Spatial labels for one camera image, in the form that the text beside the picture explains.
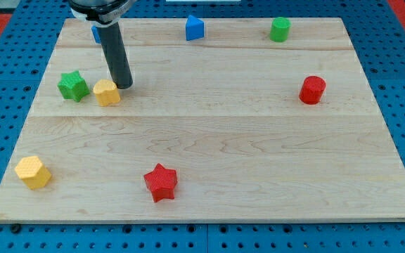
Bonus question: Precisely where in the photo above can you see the green cylinder block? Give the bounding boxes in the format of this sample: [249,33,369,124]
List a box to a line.
[269,17,291,42]

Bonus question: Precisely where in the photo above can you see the light wooden board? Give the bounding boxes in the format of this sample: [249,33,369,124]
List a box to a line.
[0,18,405,224]

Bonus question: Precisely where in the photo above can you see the blue triangle block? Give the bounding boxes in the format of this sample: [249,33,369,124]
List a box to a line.
[185,15,205,41]

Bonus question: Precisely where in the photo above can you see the yellow hexagon block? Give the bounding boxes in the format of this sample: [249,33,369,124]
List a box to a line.
[15,156,52,190]

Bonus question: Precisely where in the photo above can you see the red star block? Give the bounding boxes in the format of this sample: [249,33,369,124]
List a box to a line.
[143,163,178,202]

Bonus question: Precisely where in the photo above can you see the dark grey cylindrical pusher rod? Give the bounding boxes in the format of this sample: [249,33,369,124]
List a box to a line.
[97,22,133,89]

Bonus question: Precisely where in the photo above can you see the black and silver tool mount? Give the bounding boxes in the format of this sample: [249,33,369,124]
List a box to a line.
[68,0,136,26]

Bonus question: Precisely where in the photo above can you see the green star block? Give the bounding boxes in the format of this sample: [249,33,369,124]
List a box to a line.
[57,70,90,102]

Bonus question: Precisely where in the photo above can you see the blue block behind rod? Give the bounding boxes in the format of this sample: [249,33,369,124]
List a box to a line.
[91,26,101,44]

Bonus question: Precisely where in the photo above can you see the red cylinder block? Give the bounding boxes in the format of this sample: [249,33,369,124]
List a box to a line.
[299,76,326,105]

